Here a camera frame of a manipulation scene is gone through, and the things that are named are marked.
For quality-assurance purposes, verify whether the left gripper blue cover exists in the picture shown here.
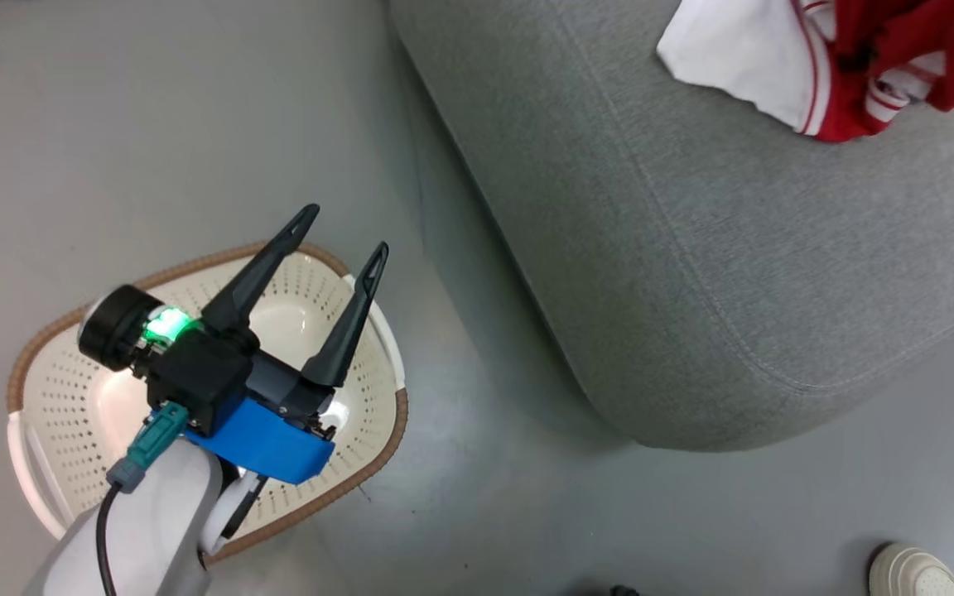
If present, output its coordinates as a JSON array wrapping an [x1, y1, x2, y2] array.
[[77, 204, 390, 486]]

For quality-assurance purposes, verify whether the red and white jersey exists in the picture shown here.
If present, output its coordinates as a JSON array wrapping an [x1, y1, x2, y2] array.
[[657, 0, 954, 143]]

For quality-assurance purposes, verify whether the plain red garment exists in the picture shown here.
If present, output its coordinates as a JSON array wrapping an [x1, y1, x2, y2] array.
[[831, 0, 954, 113]]

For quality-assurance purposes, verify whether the beige perforated laundry basket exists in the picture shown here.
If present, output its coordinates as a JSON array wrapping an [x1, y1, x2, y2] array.
[[6, 240, 410, 565]]

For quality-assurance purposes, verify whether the grey fabric sofa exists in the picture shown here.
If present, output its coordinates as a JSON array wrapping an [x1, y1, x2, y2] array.
[[386, 0, 954, 453]]

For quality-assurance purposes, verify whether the white shoe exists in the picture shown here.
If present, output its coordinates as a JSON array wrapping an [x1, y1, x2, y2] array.
[[868, 542, 954, 596]]

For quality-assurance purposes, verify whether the teal left cable connector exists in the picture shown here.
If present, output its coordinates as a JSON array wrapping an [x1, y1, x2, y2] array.
[[106, 402, 190, 496]]

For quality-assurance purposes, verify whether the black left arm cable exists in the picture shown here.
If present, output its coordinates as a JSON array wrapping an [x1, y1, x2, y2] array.
[[94, 484, 127, 596]]

